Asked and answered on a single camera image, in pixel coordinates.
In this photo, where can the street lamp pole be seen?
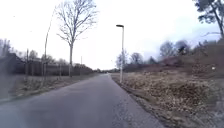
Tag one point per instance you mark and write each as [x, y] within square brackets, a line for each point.
[122, 53]

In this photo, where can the tall bare tree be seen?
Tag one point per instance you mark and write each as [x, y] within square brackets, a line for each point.
[70, 50]

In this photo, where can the row of distant trees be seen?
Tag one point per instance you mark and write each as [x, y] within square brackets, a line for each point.
[156, 53]

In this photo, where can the grey asphalt path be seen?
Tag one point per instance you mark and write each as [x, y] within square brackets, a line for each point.
[86, 103]

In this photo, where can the leaf-covered grass slope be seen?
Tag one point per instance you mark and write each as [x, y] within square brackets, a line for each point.
[173, 90]

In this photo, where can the thin bare sapling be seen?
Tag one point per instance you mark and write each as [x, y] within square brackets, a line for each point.
[45, 50]

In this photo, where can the dark hedge row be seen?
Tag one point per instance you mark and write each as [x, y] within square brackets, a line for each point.
[43, 68]

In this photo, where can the leaf-strewn grass verge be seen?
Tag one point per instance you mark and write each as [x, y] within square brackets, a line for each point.
[40, 85]

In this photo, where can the row of young staked trees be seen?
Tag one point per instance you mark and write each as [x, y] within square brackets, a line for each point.
[32, 68]

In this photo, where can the pine tree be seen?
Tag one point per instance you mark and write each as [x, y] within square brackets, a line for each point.
[215, 13]

